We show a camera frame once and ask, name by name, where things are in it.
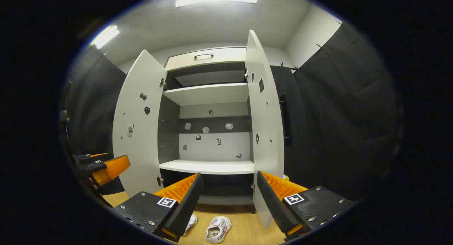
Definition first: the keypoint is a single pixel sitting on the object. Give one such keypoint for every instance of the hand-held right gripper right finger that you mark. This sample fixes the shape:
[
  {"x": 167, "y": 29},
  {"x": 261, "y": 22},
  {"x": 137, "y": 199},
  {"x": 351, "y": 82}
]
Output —
[{"x": 272, "y": 202}]

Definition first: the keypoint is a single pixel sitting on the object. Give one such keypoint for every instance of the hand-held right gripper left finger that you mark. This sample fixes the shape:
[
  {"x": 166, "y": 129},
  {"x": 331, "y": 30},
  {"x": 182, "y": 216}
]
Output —
[{"x": 187, "y": 206}]

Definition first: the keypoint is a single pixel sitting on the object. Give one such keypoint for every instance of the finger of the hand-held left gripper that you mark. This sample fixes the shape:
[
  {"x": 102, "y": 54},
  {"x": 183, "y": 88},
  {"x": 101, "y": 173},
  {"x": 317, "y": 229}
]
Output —
[
  {"x": 113, "y": 167},
  {"x": 83, "y": 157}
]

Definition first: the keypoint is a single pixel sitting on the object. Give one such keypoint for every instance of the white canvas shoe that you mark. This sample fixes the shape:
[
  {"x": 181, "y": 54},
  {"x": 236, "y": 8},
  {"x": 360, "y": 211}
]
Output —
[
  {"x": 191, "y": 223},
  {"x": 218, "y": 229}
]

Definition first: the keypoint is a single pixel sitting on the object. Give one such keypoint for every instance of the white shoe cabinet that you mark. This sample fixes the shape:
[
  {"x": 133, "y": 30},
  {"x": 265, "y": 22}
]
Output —
[{"x": 212, "y": 146}]

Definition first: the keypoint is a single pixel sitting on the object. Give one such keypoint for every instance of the black backdrop cloth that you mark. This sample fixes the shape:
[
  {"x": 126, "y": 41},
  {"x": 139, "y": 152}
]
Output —
[
  {"x": 336, "y": 114},
  {"x": 92, "y": 107}
]

